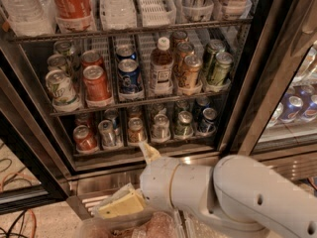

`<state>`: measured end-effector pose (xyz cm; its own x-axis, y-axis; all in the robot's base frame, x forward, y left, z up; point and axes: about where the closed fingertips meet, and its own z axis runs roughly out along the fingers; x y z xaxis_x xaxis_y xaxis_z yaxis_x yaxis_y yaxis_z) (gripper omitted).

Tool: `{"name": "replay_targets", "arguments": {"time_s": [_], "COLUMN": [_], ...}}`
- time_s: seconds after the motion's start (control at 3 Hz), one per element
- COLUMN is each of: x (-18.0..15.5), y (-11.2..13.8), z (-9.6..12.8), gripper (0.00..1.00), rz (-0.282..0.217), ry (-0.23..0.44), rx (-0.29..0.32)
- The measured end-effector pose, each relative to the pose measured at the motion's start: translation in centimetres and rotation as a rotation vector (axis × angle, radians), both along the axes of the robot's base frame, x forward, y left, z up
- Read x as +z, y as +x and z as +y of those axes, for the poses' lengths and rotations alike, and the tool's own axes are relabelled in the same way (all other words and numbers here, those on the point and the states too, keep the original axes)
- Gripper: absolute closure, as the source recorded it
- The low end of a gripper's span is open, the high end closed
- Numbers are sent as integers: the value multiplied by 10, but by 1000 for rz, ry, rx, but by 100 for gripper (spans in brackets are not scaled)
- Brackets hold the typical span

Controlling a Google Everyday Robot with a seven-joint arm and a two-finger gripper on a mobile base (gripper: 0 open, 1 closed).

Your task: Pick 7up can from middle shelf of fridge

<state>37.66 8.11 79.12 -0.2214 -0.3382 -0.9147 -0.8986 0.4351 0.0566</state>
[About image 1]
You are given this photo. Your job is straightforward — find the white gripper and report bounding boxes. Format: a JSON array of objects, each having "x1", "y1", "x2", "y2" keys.
[{"x1": 92, "y1": 142, "x2": 180, "y2": 219}]

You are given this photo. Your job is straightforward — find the green 7up can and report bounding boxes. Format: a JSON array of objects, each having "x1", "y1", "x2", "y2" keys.
[{"x1": 46, "y1": 69, "x2": 80, "y2": 112}]

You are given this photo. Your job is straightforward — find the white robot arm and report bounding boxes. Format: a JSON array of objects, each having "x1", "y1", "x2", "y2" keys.
[{"x1": 93, "y1": 143, "x2": 317, "y2": 238}]

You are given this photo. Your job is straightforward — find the bottom shelf gold can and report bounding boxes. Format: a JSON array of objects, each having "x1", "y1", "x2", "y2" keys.
[{"x1": 128, "y1": 117, "x2": 147, "y2": 143}]

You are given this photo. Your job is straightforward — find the bottom shelf grey can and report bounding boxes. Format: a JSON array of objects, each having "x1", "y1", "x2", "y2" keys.
[{"x1": 152, "y1": 114, "x2": 170, "y2": 142}]

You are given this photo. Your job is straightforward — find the bottom shelf silver can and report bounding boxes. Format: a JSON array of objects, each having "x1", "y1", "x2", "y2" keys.
[{"x1": 98, "y1": 120, "x2": 116, "y2": 147}]

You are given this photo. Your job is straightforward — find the bottom shelf green can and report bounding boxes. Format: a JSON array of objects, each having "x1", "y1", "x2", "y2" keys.
[{"x1": 174, "y1": 111, "x2": 193, "y2": 139}]

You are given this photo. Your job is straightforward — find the bottom shelf red can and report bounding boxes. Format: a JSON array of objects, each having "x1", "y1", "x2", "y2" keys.
[{"x1": 73, "y1": 125, "x2": 98, "y2": 153}]

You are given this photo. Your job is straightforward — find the bottom shelf blue can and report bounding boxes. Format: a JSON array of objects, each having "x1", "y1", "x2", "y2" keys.
[{"x1": 197, "y1": 108, "x2": 217, "y2": 134}]

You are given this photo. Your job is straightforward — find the front red soda can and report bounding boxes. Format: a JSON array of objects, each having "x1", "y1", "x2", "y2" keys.
[{"x1": 83, "y1": 65, "x2": 112, "y2": 107}]

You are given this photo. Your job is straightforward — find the red soda can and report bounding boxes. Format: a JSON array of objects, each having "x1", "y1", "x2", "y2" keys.
[
  {"x1": 83, "y1": 65, "x2": 112, "y2": 107},
  {"x1": 81, "y1": 50, "x2": 104, "y2": 68}
]

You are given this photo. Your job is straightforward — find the front blue pepsi can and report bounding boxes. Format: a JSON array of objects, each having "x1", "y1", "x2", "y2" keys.
[{"x1": 118, "y1": 59, "x2": 144, "y2": 99}]

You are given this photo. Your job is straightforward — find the blue pepsi can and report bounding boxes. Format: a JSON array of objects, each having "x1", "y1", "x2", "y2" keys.
[
  {"x1": 116, "y1": 46, "x2": 137, "y2": 60},
  {"x1": 118, "y1": 59, "x2": 144, "y2": 99}
]

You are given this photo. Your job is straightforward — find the front orange-brown can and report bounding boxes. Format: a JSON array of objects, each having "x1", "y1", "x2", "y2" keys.
[{"x1": 178, "y1": 55, "x2": 202, "y2": 89}]

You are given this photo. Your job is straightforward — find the orange-brown can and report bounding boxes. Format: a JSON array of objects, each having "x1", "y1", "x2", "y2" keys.
[
  {"x1": 170, "y1": 31, "x2": 188, "y2": 49},
  {"x1": 173, "y1": 42, "x2": 195, "y2": 77},
  {"x1": 178, "y1": 55, "x2": 202, "y2": 89}
]

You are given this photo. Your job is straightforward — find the rear blue pepsi can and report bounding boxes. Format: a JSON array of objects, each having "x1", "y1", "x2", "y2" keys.
[{"x1": 116, "y1": 46, "x2": 137, "y2": 60}]

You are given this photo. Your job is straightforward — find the rear red soda can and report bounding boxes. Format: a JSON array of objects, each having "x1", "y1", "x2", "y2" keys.
[{"x1": 81, "y1": 50, "x2": 104, "y2": 68}]

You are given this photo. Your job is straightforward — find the middle orange-brown can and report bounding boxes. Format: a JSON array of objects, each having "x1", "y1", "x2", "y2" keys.
[{"x1": 173, "y1": 42, "x2": 195, "y2": 77}]

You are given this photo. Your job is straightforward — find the front green tall can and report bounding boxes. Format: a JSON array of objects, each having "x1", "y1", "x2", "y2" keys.
[{"x1": 207, "y1": 52, "x2": 234, "y2": 86}]

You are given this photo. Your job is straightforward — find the green tall can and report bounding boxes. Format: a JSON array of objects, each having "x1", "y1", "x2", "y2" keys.
[
  {"x1": 207, "y1": 52, "x2": 234, "y2": 86},
  {"x1": 203, "y1": 39, "x2": 226, "y2": 75}
]

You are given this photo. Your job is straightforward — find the middle 7up can behind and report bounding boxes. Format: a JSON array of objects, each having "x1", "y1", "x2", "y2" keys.
[{"x1": 48, "y1": 54, "x2": 69, "y2": 73}]

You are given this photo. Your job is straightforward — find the rear orange-brown can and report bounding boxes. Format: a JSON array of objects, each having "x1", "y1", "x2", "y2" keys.
[{"x1": 170, "y1": 31, "x2": 188, "y2": 49}]

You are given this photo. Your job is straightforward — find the right glass fridge door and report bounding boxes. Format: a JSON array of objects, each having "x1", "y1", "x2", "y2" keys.
[{"x1": 230, "y1": 0, "x2": 317, "y2": 156}]

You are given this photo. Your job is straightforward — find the rear green tall can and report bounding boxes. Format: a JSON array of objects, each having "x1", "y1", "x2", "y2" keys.
[{"x1": 203, "y1": 39, "x2": 226, "y2": 75}]

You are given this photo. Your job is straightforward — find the rear 7up can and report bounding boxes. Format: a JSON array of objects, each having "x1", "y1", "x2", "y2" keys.
[{"x1": 53, "y1": 40, "x2": 80, "y2": 68}]

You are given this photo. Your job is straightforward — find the blue can behind glass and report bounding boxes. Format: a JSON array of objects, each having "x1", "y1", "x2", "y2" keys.
[{"x1": 279, "y1": 95, "x2": 303, "y2": 123}]

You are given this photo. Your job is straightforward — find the left clear plastic bin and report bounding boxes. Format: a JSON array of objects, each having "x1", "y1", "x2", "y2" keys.
[{"x1": 71, "y1": 208, "x2": 186, "y2": 238}]

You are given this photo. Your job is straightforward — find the clear plastic bin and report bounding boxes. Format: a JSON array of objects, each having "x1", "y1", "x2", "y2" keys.
[
  {"x1": 71, "y1": 208, "x2": 186, "y2": 238},
  {"x1": 183, "y1": 212, "x2": 228, "y2": 238}
]

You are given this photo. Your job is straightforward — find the right clear plastic bin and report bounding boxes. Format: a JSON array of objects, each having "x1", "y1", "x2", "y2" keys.
[{"x1": 183, "y1": 212, "x2": 228, "y2": 238}]

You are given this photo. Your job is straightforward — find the brown tea bottle white cap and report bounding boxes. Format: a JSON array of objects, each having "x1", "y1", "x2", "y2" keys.
[{"x1": 150, "y1": 37, "x2": 173, "y2": 92}]

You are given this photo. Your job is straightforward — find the empty white plastic tray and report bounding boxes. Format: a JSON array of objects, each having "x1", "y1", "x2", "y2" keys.
[{"x1": 137, "y1": 0, "x2": 176, "y2": 28}]

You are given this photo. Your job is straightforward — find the clear water bottle centre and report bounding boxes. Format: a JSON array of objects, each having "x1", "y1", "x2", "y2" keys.
[{"x1": 99, "y1": 0, "x2": 137, "y2": 30}]

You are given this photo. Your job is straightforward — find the clear water bottle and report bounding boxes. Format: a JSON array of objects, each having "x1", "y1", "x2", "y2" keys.
[
  {"x1": 1, "y1": 0, "x2": 56, "y2": 37},
  {"x1": 99, "y1": 0, "x2": 137, "y2": 30}
]

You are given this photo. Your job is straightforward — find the red coca-cola bottle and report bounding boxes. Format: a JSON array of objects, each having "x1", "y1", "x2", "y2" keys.
[{"x1": 53, "y1": 0, "x2": 96, "y2": 33}]

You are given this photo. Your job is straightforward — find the clear water bottle left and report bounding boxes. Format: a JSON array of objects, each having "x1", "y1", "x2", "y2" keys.
[{"x1": 1, "y1": 0, "x2": 56, "y2": 37}]

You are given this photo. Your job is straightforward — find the orange cable on floor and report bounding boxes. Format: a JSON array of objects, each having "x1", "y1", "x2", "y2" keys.
[{"x1": 0, "y1": 171, "x2": 38, "y2": 238}]

